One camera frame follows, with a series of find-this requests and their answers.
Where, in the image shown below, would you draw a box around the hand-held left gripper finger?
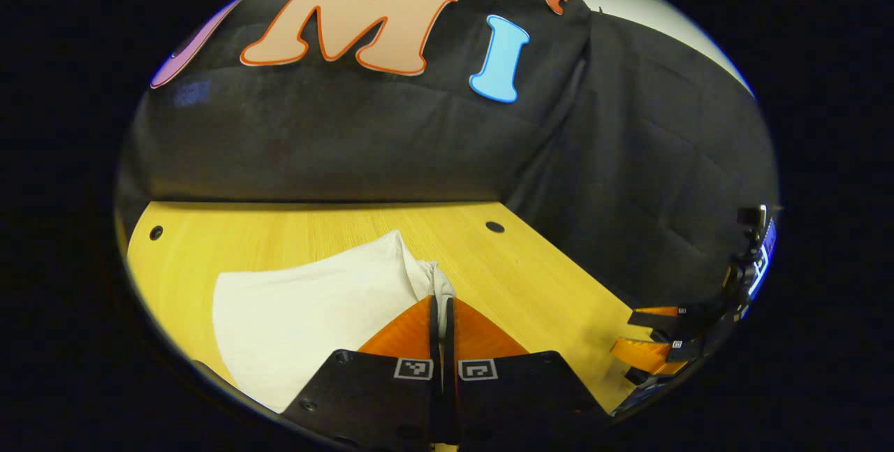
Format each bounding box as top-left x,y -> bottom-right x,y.
445,296 -> 610,448
279,295 -> 446,449

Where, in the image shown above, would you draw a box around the white jeans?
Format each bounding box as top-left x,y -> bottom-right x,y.
212,228 -> 458,414

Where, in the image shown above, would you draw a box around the black backdrop cloth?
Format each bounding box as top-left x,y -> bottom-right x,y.
115,0 -> 779,309

